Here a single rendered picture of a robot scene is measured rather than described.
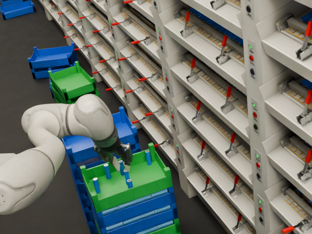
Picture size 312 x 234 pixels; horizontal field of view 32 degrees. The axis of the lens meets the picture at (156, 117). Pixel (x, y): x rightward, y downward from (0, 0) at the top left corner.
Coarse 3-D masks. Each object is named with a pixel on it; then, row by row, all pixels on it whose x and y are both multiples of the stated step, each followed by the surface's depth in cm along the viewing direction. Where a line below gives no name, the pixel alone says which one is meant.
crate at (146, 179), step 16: (144, 160) 219; (160, 160) 210; (96, 176) 215; (112, 176) 214; (144, 176) 211; (160, 176) 210; (112, 192) 206; (128, 192) 198; (144, 192) 201; (96, 208) 197
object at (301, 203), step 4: (288, 188) 172; (288, 192) 171; (292, 192) 170; (292, 196) 169; (296, 196) 169; (296, 200) 168; (300, 200) 167; (300, 204) 166; (304, 204) 165; (304, 208) 164; (308, 208) 163; (308, 212) 162
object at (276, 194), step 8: (280, 184) 173; (288, 184) 173; (272, 192) 173; (280, 192) 175; (272, 200) 174; (280, 200) 173; (288, 200) 172; (304, 200) 169; (272, 208) 176; (280, 208) 171; (288, 208) 169; (296, 208) 168; (280, 216) 172; (288, 216) 167; (296, 216) 166; (304, 216) 165; (288, 224) 168; (296, 224) 164; (296, 232) 165
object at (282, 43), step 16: (272, 16) 142; (288, 16) 143; (304, 16) 141; (272, 32) 145; (288, 32) 142; (304, 32) 137; (272, 48) 141; (288, 48) 137; (304, 48) 130; (288, 64) 137; (304, 64) 130
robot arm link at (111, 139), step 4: (116, 128) 182; (112, 132) 177; (116, 132) 180; (112, 136) 178; (116, 136) 181; (92, 140) 180; (96, 140) 177; (100, 140) 177; (104, 140) 177; (108, 140) 178; (112, 140) 179; (116, 140) 181; (96, 144) 181; (100, 144) 180; (104, 144) 180; (108, 144) 180
